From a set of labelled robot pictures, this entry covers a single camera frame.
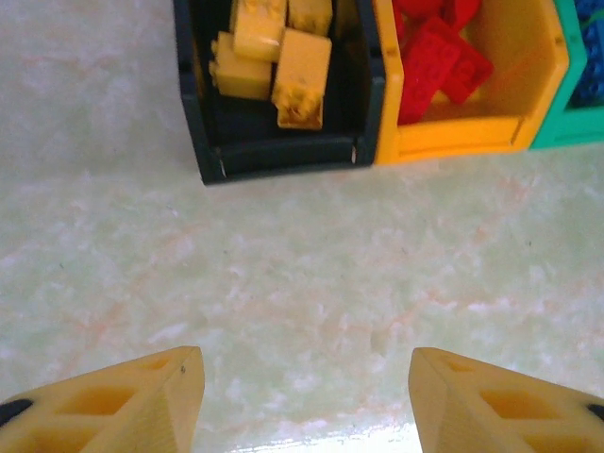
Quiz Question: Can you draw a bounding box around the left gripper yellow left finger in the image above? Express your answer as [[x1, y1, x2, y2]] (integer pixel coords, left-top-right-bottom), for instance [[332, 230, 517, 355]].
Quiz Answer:
[[0, 345, 207, 453]]

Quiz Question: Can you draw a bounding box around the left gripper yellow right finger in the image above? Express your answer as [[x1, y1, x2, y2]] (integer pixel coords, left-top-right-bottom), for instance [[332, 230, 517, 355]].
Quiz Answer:
[[409, 347, 604, 453]]

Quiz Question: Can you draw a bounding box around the blue lego brick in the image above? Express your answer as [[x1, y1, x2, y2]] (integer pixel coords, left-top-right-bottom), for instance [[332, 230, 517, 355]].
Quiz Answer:
[[568, 52, 604, 108], [576, 0, 604, 53]]

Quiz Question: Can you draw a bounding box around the red sloped lego brick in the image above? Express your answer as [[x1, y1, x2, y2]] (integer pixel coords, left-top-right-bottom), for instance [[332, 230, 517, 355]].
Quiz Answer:
[[445, 44, 495, 104]]

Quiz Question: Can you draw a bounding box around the yellow lego brick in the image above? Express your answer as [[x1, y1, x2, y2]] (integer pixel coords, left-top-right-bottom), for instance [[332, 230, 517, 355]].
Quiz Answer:
[[272, 28, 333, 129], [210, 31, 274, 101], [233, 0, 288, 62], [287, 0, 334, 37]]

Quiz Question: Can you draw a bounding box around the orange plastic bin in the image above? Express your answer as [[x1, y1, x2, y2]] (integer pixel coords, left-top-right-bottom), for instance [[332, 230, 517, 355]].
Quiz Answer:
[[372, 0, 572, 165]]

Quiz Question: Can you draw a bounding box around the green plastic bin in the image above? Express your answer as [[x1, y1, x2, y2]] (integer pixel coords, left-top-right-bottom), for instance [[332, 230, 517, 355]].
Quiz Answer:
[[528, 0, 604, 152]]

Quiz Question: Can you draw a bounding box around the black plastic bin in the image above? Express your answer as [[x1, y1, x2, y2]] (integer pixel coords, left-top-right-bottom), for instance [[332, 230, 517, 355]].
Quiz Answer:
[[172, 0, 393, 186]]

